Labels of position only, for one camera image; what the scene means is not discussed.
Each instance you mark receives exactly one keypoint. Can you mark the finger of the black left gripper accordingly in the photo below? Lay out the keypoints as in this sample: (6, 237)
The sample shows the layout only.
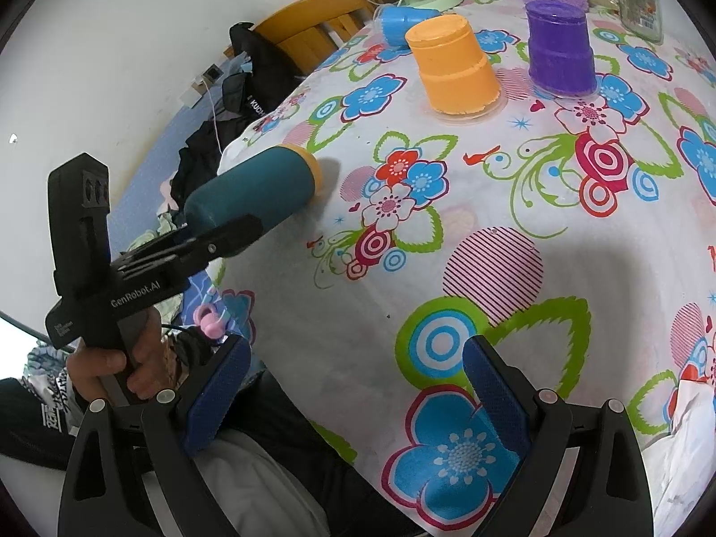
(175, 256)

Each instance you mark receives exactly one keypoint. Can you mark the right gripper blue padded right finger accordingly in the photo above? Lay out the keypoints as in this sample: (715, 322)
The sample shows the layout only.
(498, 389)

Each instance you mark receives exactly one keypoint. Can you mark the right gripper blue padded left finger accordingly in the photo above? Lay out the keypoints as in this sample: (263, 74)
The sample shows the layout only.
(209, 391)

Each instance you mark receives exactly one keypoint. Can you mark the teal cup with orange rim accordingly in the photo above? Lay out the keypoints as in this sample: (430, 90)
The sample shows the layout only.
(270, 186)

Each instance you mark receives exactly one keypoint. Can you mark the blue plastic cup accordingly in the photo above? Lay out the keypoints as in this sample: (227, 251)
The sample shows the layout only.
(395, 21)

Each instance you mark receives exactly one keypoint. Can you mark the orange plastic cup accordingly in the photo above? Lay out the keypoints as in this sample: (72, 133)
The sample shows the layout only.
(453, 68)

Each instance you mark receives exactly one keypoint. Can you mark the purple plastic cup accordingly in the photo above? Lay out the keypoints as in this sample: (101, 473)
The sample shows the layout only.
(560, 54)

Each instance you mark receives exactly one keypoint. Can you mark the person's left hand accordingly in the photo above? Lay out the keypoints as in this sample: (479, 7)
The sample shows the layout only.
(88, 366)

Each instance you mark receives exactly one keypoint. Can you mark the floral tablecloth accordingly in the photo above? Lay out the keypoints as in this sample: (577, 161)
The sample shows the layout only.
(578, 237)

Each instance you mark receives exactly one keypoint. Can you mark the black jacket on chair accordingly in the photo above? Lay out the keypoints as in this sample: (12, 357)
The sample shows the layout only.
(263, 76)

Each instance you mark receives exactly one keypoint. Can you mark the orange wooden chair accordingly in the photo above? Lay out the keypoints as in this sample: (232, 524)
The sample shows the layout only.
(308, 31)

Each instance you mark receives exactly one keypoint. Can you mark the clear glass jar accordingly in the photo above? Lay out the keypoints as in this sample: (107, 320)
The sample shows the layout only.
(643, 18)

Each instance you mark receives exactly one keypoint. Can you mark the pink ring toy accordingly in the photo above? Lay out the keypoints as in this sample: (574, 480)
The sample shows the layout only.
(209, 321)

